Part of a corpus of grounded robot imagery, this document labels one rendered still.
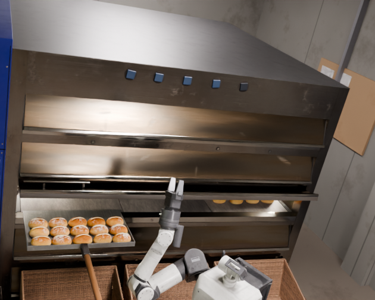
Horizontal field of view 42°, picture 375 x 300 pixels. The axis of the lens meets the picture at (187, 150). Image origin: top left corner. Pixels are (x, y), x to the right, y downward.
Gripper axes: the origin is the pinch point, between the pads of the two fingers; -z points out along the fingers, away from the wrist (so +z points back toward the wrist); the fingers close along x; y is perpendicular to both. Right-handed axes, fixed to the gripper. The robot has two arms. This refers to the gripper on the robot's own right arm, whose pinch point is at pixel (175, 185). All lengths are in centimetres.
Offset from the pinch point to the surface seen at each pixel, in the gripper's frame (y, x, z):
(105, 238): 15, -48, 37
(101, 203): 12, -88, 24
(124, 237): 5, -49, 35
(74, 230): 30, -56, 36
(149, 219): -15, -75, 27
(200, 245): -55, -82, 40
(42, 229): 46, -54, 37
